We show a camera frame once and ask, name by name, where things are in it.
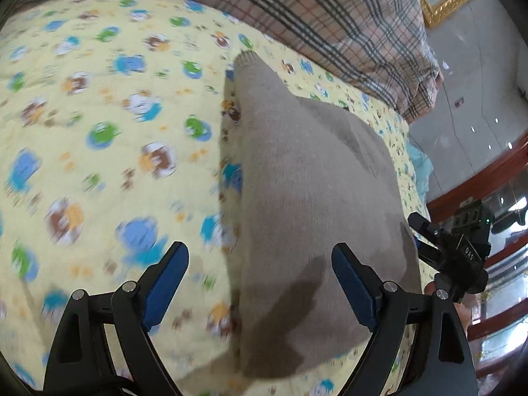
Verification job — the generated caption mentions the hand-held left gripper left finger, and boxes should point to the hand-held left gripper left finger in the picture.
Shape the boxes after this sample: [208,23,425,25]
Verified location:
[42,240,190,396]

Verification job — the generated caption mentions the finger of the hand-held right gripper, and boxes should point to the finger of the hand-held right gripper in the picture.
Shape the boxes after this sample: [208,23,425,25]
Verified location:
[407,212,444,240]
[416,241,446,267]

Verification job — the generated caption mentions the person's right hand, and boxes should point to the person's right hand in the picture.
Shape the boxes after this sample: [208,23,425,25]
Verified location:
[424,282,473,339]

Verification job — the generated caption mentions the beige knit sweater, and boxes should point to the beige knit sweater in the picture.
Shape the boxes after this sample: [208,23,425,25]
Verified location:
[225,49,423,380]

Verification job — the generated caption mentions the red wooden cabinet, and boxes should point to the red wooden cabinet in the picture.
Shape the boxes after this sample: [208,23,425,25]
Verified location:
[425,130,528,380]

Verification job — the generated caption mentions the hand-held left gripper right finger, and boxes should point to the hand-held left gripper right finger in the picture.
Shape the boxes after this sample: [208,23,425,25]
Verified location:
[331,243,477,396]

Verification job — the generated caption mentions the light blue cloth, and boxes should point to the light blue cloth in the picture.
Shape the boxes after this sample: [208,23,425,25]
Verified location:
[406,140,434,194]

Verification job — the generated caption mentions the yellow cartoon printed bed sheet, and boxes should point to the yellow cartoon printed bed sheet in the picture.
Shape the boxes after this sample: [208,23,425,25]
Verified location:
[0,0,430,396]

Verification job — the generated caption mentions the plaid quilt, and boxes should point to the plaid quilt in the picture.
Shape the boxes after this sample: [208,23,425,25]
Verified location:
[20,0,444,122]

